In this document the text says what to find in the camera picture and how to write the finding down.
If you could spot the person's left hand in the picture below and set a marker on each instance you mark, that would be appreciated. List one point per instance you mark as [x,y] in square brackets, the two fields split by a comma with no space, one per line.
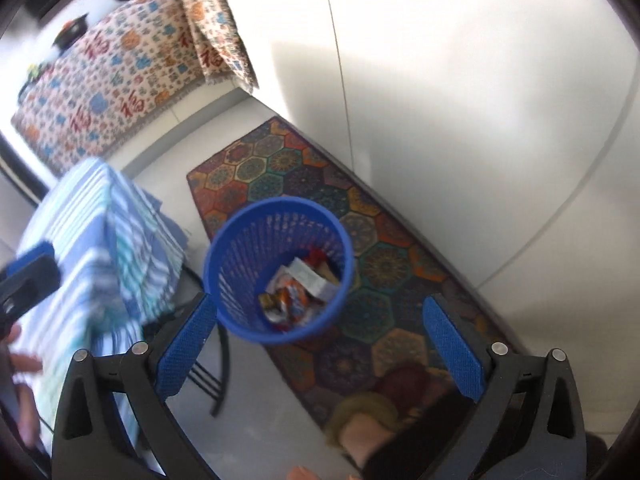
[22,364]

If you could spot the black pot with red lid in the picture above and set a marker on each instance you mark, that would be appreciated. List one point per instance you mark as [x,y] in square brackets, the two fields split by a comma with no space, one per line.
[70,32]

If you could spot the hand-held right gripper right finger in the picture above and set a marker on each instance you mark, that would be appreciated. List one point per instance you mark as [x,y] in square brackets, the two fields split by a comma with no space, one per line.
[452,350]

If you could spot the blue striped tablecloth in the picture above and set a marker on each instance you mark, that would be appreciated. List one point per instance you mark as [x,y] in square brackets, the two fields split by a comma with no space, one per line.
[85,240]

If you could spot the person's bare foot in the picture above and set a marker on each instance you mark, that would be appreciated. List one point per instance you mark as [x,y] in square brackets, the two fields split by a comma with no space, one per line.
[315,473]

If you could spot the white base cabinet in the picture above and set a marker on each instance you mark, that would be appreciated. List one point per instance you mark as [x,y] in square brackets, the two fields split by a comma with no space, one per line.
[450,85]

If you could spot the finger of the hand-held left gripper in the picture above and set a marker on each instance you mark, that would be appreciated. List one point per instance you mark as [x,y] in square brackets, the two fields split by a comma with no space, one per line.
[30,272]

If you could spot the blue plastic waste basket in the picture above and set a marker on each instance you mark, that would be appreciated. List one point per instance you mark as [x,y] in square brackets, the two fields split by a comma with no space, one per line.
[235,270]

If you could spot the orange snack packet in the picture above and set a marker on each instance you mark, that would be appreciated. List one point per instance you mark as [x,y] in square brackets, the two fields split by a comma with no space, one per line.
[292,305]

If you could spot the wide patterned cloth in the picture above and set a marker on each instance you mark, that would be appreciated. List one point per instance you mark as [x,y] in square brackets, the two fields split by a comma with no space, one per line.
[115,75]

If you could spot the small white box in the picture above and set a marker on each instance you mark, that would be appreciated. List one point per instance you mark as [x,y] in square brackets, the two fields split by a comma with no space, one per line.
[310,278]

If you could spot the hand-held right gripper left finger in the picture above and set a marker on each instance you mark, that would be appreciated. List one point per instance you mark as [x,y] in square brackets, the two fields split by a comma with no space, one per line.
[182,350]

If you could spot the narrow patterned cloth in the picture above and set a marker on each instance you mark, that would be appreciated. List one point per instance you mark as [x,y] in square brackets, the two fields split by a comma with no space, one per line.
[215,35]

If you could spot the person's dark trouser leg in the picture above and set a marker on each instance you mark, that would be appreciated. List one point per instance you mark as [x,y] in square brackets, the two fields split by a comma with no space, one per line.
[425,440]

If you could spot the hexagon patterned rug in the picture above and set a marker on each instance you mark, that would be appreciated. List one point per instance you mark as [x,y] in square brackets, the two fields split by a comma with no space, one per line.
[310,180]

